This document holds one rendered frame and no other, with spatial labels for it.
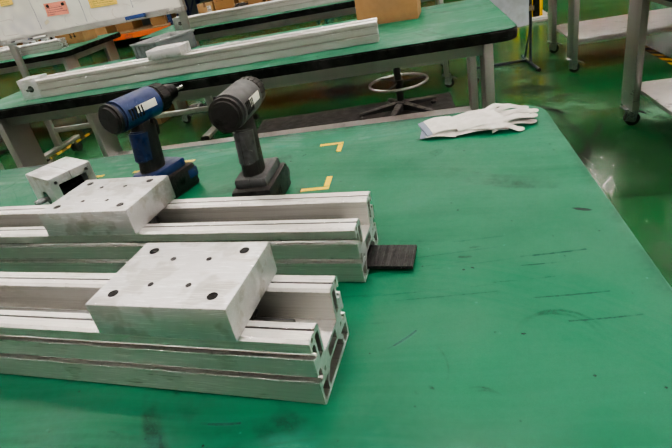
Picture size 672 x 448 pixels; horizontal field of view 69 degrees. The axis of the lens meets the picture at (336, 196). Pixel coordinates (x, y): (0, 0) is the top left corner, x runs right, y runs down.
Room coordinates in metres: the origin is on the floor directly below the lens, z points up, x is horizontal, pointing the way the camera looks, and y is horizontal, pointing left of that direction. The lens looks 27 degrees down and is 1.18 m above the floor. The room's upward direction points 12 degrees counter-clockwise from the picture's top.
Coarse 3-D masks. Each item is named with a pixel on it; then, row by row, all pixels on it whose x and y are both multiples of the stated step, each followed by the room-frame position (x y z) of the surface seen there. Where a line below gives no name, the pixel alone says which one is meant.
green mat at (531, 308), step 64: (384, 128) 1.07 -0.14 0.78; (0, 192) 1.18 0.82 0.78; (192, 192) 0.93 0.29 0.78; (320, 192) 0.81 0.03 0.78; (384, 192) 0.76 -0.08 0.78; (448, 192) 0.71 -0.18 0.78; (512, 192) 0.67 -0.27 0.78; (576, 192) 0.63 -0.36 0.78; (448, 256) 0.54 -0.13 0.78; (512, 256) 0.51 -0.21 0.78; (576, 256) 0.49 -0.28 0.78; (640, 256) 0.46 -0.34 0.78; (384, 320) 0.44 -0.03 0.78; (448, 320) 0.42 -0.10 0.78; (512, 320) 0.40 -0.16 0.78; (576, 320) 0.38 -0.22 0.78; (640, 320) 0.37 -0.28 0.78; (0, 384) 0.47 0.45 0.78; (64, 384) 0.45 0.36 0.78; (384, 384) 0.35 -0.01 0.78; (448, 384) 0.34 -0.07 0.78; (512, 384) 0.32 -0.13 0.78; (576, 384) 0.31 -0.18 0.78; (640, 384) 0.29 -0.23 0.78
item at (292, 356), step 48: (0, 288) 0.57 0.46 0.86; (48, 288) 0.54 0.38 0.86; (96, 288) 0.51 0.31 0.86; (288, 288) 0.43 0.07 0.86; (0, 336) 0.48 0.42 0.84; (48, 336) 0.45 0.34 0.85; (96, 336) 0.42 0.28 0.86; (144, 336) 0.40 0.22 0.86; (240, 336) 0.37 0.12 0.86; (288, 336) 0.35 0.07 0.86; (336, 336) 0.40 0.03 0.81; (144, 384) 0.41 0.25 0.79; (192, 384) 0.39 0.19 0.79; (240, 384) 0.37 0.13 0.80; (288, 384) 0.35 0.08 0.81
